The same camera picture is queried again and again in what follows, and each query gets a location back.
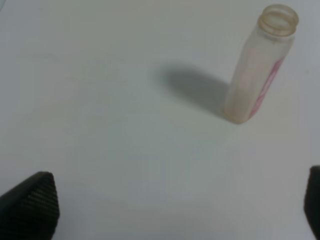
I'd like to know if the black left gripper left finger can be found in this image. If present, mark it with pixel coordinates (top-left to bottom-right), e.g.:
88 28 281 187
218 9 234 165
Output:
0 171 60 240

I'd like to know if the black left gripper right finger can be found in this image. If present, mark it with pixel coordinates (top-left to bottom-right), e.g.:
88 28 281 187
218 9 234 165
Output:
303 165 320 240

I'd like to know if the pink label drink bottle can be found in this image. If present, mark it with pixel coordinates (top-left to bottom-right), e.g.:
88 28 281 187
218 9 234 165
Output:
224 4 299 124

